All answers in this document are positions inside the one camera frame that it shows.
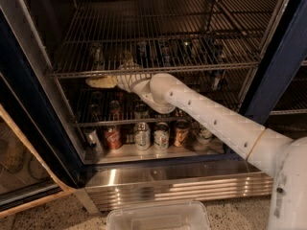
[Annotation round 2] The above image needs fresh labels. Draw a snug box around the silver can bottom left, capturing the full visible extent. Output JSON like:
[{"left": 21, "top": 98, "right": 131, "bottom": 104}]
[{"left": 83, "top": 127, "right": 103, "bottom": 153}]

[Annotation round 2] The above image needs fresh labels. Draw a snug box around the white can front right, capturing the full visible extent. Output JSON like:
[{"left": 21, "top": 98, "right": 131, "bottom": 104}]
[{"left": 194, "top": 124, "right": 212, "bottom": 145}]

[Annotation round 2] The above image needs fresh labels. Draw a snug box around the wire shelf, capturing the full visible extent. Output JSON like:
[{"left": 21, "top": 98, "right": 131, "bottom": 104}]
[
  {"left": 72, "top": 69, "right": 249, "bottom": 127},
  {"left": 51, "top": 0, "right": 277, "bottom": 79}
]

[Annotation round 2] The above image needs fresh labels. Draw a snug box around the blue can right shelf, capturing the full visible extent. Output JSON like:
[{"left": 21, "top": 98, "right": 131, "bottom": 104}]
[{"left": 210, "top": 44, "right": 225, "bottom": 91}]

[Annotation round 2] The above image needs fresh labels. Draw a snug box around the middle wire shelf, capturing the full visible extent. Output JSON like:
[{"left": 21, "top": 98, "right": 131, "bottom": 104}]
[{"left": 72, "top": 69, "right": 249, "bottom": 127}]

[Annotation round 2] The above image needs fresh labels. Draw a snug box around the steel fridge kick plate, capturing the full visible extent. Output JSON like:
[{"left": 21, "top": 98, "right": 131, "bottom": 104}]
[{"left": 85, "top": 160, "right": 272, "bottom": 211}]

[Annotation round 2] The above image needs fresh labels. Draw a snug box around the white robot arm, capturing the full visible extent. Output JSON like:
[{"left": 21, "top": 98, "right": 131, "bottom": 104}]
[{"left": 85, "top": 57, "right": 307, "bottom": 230}]

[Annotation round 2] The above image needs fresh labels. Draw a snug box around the red can second row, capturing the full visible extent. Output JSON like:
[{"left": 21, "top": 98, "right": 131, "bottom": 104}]
[{"left": 109, "top": 101, "right": 122, "bottom": 121}]

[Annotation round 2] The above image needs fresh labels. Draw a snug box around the clear plastic bin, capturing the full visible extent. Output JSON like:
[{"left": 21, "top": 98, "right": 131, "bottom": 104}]
[{"left": 106, "top": 201, "right": 211, "bottom": 230}]

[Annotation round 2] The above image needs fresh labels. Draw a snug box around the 7up can shelf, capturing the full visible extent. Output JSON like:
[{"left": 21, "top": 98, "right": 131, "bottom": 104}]
[{"left": 90, "top": 42, "right": 105, "bottom": 71}]

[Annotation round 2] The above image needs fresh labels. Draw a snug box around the glass fridge door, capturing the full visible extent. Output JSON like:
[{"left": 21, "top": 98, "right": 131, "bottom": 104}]
[{"left": 0, "top": 12, "right": 78, "bottom": 219}]

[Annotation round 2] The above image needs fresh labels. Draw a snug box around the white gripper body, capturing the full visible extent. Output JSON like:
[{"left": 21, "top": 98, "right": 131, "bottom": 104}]
[{"left": 116, "top": 63, "right": 151, "bottom": 92}]

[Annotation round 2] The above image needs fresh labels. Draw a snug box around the green can middle shelf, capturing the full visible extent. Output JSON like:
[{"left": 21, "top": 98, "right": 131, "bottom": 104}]
[{"left": 178, "top": 40, "right": 192, "bottom": 64}]

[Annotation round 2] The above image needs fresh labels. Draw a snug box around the white green can front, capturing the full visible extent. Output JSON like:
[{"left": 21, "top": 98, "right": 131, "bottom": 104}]
[{"left": 134, "top": 122, "right": 151, "bottom": 150}]

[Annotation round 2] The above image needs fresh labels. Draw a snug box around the dark can second row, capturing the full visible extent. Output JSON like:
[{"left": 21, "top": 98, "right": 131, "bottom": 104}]
[{"left": 89, "top": 103, "right": 102, "bottom": 122}]

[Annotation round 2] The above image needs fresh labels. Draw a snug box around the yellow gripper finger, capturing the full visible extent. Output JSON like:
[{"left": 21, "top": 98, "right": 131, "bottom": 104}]
[
  {"left": 123, "top": 50, "right": 134, "bottom": 65},
  {"left": 85, "top": 76, "right": 117, "bottom": 88}
]

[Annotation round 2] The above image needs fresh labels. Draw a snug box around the blue can middle shelf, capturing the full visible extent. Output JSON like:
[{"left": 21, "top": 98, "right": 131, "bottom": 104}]
[{"left": 157, "top": 40, "right": 173, "bottom": 67}]

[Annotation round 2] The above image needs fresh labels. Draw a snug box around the red cola can front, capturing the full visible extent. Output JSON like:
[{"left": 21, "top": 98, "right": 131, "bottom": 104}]
[{"left": 104, "top": 126, "right": 122, "bottom": 150}]

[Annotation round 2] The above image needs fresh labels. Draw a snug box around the orange brown can front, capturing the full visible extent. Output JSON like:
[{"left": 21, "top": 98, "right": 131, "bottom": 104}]
[{"left": 174, "top": 120, "right": 189, "bottom": 148}]

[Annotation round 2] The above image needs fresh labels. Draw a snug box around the upper wire shelf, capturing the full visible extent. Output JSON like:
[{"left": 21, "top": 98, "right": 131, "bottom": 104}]
[{"left": 51, "top": 0, "right": 277, "bottom": 79}]

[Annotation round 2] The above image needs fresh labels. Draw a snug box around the open fridge cabinet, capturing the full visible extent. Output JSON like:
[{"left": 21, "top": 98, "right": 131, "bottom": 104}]
[{"left": 0, "top": 0, "right": 306, "bottom": 193}]

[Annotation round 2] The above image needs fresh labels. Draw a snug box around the pepsi can middle shelf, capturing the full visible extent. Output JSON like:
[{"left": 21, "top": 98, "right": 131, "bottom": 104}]
[{"left": 136, "top": 41, "right": 150, "bottom": 58}]

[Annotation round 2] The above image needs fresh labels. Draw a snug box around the blue can shelf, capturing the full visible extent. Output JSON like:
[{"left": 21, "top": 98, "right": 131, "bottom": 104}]
[
  {"left": 210, "top": 44, "right": 225, "bottom": 91},
  {"left": 157, "top": 40, "right": 173, "bottom": 67}
]

